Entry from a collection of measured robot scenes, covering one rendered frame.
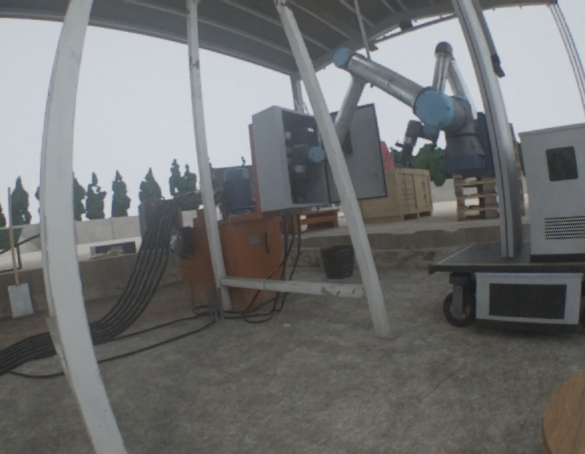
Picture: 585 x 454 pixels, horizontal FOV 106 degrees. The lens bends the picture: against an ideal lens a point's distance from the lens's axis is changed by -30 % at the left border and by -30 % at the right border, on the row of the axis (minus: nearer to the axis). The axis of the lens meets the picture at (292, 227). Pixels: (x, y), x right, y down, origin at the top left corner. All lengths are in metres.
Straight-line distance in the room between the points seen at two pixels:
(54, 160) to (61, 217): 0.13
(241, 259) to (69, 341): 1.60
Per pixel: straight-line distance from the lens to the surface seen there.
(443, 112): 1.26
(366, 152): 2.00
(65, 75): 0.90
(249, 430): 0.99
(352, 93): 1.79
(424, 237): 2.95
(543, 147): 1.38
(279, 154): 1.77
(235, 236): 2.12
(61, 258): 0.72
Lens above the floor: 0.60
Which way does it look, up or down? 2 degrees down
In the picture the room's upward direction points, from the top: 7 degrees counter-clockwise
